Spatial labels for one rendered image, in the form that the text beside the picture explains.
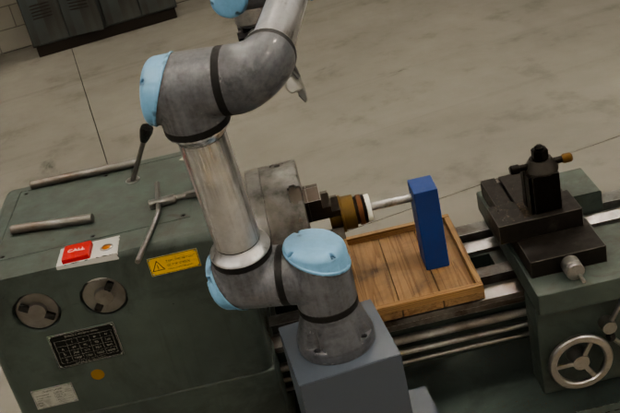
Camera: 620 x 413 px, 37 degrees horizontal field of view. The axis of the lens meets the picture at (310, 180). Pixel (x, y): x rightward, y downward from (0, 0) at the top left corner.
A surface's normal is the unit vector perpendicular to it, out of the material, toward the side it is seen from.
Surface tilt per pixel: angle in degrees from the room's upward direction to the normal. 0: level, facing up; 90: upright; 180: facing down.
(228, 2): 90
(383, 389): 90
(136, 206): 0
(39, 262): 0
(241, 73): 65
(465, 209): 0
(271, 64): 73
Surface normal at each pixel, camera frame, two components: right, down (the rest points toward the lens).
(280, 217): -0.04, -0.19
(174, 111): -0.15, 0.62
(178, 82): -0.22, 0.02
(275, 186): -0.14, -0.64
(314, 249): -0.07, -0.88
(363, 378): 0.23, 0.40
